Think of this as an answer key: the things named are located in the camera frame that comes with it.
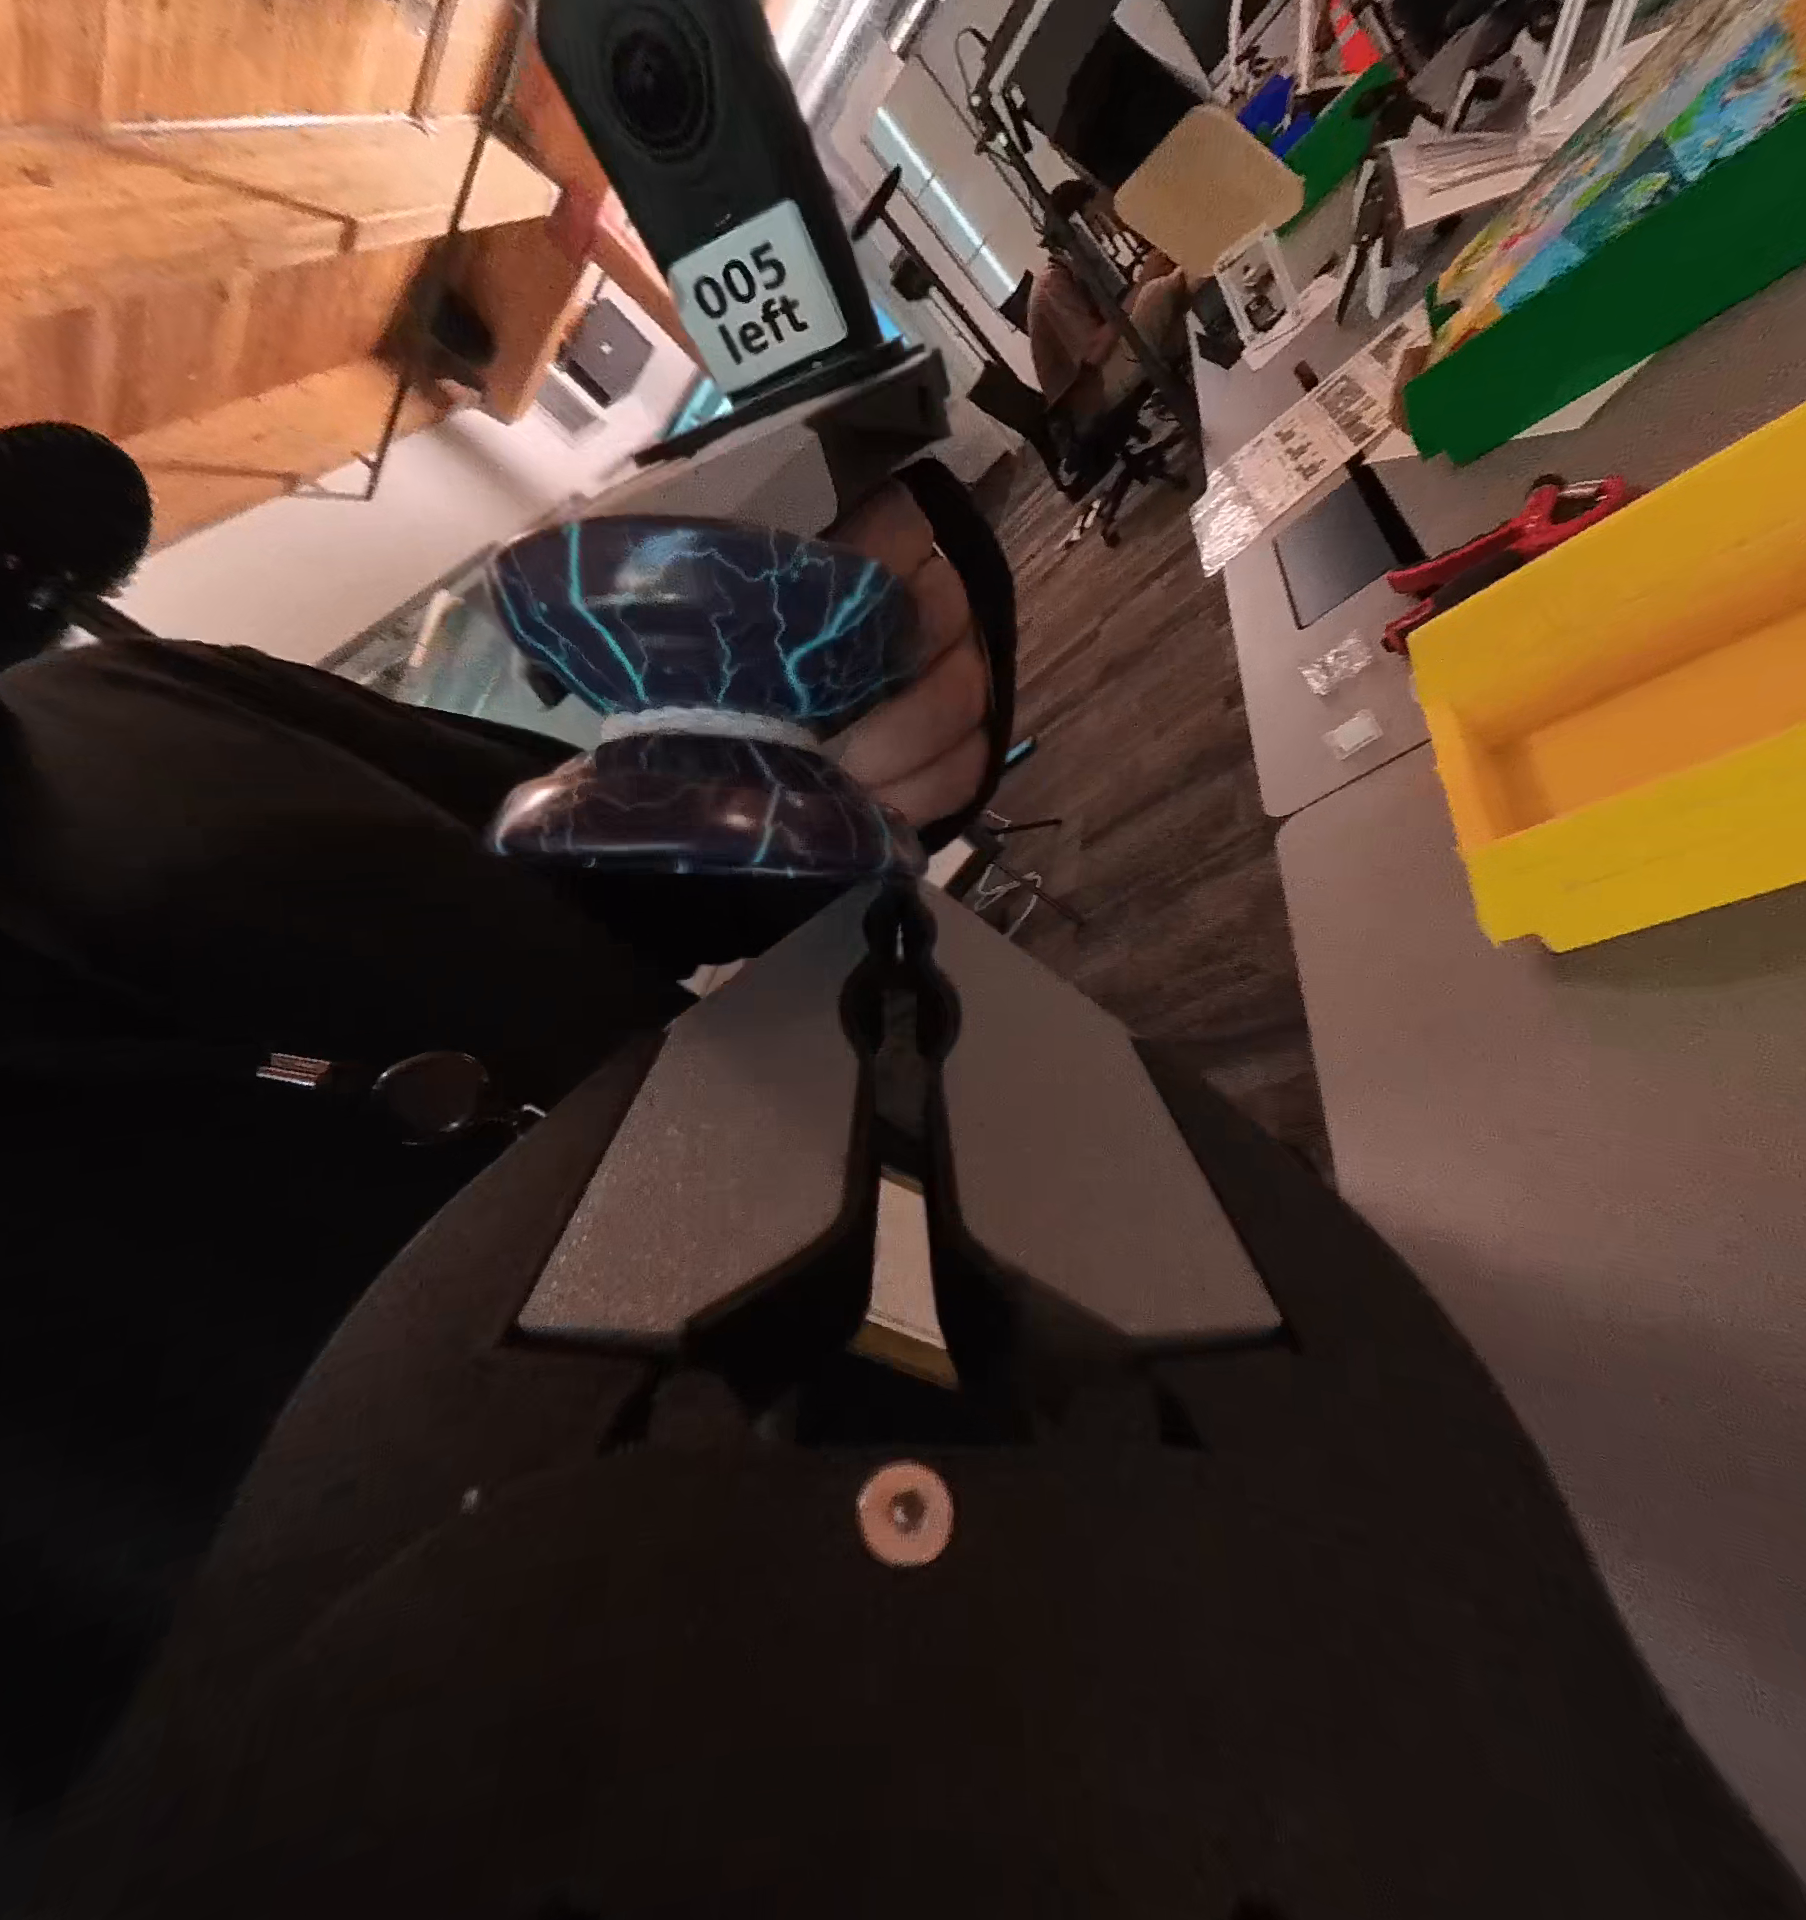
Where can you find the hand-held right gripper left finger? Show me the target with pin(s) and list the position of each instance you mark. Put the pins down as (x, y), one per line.
(722, 1171)

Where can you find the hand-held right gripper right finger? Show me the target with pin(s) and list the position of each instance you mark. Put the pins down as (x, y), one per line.
(1083, 1184)

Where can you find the dark blue marbled yoyo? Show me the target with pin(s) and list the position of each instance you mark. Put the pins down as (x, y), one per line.
(693, 615)

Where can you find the person's left hand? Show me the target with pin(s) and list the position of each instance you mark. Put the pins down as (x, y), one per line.
(926, 691)

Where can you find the black badge reel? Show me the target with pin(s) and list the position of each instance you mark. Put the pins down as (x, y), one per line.
(439, 1095)

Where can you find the small metal badge clip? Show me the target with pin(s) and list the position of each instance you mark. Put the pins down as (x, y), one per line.
(296, 1070)

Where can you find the pale wooden board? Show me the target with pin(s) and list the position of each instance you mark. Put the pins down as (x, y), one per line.
(1210, 188)

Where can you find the small clear plastic bag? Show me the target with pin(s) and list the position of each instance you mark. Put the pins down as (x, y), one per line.
(1338, 662)

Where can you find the printed paper sheet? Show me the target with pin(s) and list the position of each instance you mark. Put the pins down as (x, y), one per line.
(1278, 451)

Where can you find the black flat tablet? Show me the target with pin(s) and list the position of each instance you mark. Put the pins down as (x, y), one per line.
(1338, 549)

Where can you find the yellow plastic bin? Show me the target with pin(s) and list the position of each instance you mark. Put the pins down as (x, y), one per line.
(1668, 720)

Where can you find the red clamp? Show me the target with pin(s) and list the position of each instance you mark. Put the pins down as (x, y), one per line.
(1503, 554)

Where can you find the colourful puzzle box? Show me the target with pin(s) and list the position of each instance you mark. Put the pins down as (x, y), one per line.
(1623, 151)

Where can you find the green plastic bin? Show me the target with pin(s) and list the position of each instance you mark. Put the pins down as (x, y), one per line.
(1639, 315)

